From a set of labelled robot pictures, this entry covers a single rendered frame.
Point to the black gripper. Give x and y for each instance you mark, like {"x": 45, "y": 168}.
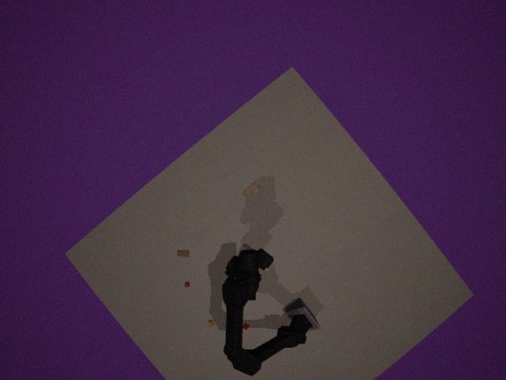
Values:
{"x": 264, "y": 261}

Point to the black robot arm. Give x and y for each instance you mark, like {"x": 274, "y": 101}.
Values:
{"x": 236, "y": 293}

